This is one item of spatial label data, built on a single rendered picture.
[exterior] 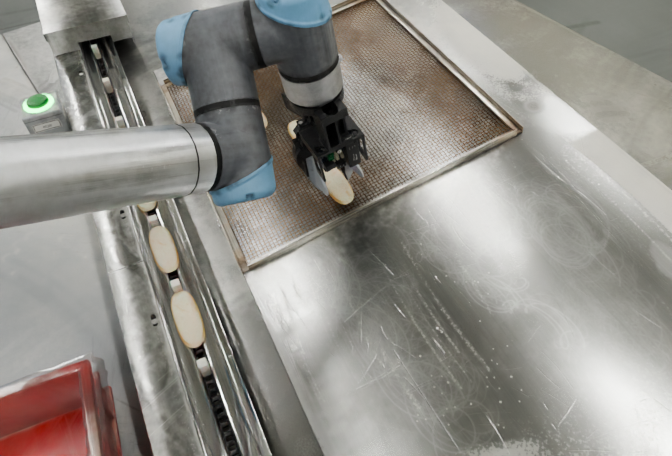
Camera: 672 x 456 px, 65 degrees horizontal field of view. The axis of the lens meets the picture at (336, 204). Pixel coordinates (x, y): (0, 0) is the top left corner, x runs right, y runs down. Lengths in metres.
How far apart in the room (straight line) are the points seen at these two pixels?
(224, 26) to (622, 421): 0.62
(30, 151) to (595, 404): 0.64
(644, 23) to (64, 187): 3.24
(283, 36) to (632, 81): 0.97
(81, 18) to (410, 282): 0.97
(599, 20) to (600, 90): 2.06
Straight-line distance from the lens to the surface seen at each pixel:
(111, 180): 0.51
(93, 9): 1.41
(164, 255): 0.89
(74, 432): 0.84
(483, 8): 1.55
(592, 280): 0.78
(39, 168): 0.49
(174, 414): 0.76
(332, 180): 0.85
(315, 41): 0.60
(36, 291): 0.98
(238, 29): 0.60
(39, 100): 1.19
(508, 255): 0.78
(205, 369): 0.78
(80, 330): 0.91
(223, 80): 0.59
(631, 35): 3.33
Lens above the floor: 1.55
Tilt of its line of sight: 50 degrees down
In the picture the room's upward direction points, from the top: straight up
